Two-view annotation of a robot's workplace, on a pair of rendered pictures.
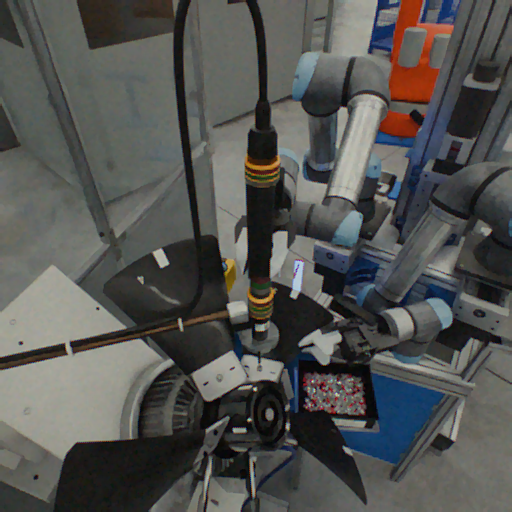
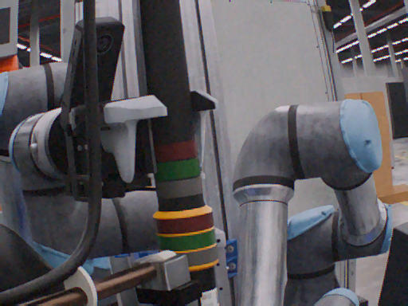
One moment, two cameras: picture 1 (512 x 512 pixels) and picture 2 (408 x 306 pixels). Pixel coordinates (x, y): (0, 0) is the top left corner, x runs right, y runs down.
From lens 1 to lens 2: 0.51 m
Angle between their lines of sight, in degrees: 55
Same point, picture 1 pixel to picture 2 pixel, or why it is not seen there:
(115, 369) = not seen: outside the picture
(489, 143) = (217, 184)
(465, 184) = (271, 135)
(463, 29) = (120, 63)
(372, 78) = not seen: hidden behind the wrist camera
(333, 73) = (31, 79)
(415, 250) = (263, 259)
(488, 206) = (313, 139)
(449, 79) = not seen: hidden behind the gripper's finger
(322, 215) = (135, 194)
